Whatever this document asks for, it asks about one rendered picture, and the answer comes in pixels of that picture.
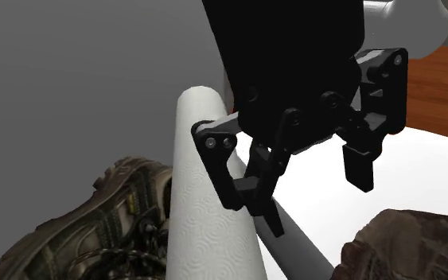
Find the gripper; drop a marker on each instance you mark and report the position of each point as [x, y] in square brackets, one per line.
[285, 58]

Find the olive brown hiking shoe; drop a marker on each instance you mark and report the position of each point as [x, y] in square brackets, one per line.
[91, 232]

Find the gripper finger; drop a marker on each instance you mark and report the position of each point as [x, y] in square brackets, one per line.
[217, 163]
[396, 97]

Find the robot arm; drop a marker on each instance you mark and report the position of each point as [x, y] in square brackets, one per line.
[402, 23]

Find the brown rough rock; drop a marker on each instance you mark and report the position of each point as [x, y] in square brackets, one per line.
[409, 248]

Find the white paper towel roll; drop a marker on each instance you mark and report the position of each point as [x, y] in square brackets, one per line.
[204, 232]

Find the white rounded bathroom fixture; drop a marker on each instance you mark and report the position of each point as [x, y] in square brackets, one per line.
[421, 174]

